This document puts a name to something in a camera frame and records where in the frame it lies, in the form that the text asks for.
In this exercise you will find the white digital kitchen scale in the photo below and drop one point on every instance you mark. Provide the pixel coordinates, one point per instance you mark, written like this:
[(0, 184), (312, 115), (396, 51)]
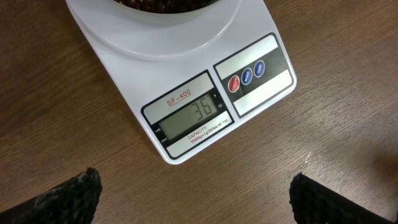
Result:
[(191, 84)]

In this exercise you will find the white round bowl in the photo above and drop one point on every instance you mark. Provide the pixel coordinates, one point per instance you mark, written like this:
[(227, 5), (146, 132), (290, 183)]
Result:
[(162, 19)]

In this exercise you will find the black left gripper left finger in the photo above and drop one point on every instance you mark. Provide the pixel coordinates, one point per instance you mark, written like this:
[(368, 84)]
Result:
[(72, 202)]

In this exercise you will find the beans in white bowl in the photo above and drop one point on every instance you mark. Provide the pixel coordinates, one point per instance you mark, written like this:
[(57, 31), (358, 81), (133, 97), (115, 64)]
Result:
[(166, 6)]

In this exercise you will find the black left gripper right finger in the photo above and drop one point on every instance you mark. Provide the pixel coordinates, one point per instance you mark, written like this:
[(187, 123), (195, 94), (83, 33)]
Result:
[(313, 203)]

